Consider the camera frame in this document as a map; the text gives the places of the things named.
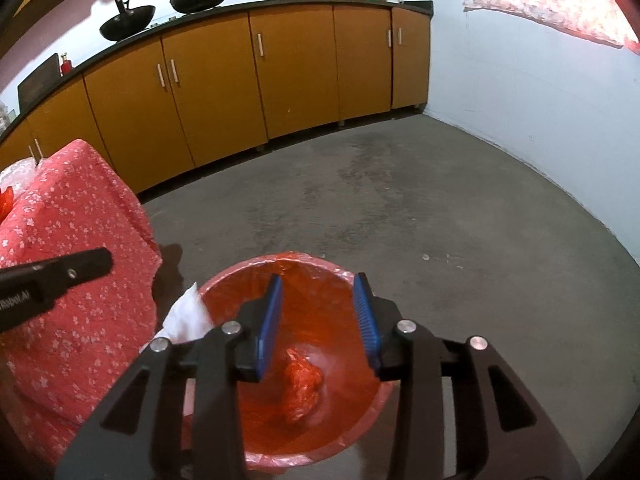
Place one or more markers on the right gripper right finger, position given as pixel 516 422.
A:
pixel 502 432

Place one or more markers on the black countertop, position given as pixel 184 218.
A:
pixel 425 7

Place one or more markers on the white paper sheet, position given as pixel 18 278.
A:
pixel 187 319

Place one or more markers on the dark cutting board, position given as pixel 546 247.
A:
pixel 41 80

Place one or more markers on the black wok left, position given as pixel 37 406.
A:
pixel 127 22

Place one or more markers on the red floral tablecloth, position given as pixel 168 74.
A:
pixel 55 369

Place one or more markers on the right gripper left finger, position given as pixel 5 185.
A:
pixel 177 403

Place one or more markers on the red bottle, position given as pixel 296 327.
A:
pixel 66 65

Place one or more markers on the red plastic trash basket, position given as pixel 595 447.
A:
pixel 318 320

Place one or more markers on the red plastic bag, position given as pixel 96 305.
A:
pixel 302 383
pixel 6 202

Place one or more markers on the lower wooden cabinets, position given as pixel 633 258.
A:
pixel 222 87

